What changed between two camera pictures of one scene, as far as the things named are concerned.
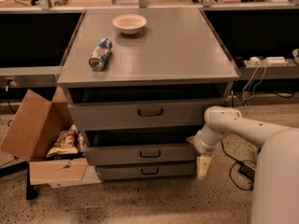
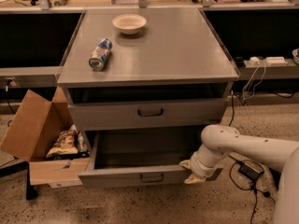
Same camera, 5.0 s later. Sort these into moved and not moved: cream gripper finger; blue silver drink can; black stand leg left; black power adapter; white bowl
Moved: cream gripper finger
Not moved: black power adapter; black stand leg left; white bowl; blue silver drink can
